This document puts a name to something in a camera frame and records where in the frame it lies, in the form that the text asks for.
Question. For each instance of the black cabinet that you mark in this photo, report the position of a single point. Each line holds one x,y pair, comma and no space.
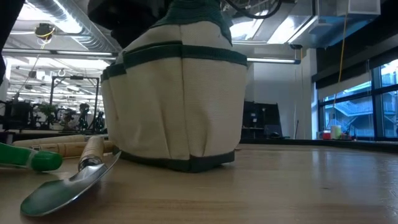
261,118

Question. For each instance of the silver ventilation duct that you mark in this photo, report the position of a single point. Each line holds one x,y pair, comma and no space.
81,28

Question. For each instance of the long ceiling light strip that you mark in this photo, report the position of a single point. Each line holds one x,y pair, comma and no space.
62,53

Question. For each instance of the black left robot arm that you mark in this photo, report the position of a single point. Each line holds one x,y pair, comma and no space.
7,18

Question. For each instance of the white cylindrical container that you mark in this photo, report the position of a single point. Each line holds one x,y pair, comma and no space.
335,132

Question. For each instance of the black aluminium table frame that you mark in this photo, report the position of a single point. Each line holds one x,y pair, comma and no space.
311,142

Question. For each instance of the red box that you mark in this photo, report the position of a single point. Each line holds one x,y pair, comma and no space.
326,135

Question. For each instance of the white ceiling air unit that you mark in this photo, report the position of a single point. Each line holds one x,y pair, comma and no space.
359,7

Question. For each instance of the black metal rack frame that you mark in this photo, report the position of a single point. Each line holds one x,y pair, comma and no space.
74,77

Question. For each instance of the green leafy plant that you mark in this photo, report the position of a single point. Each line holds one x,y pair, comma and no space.
46,109

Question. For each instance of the green plastic spray bottle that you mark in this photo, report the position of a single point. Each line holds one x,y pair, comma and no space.
43,160

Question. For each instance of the cream green canvas gardening bag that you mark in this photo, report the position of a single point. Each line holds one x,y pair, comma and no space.
186,102

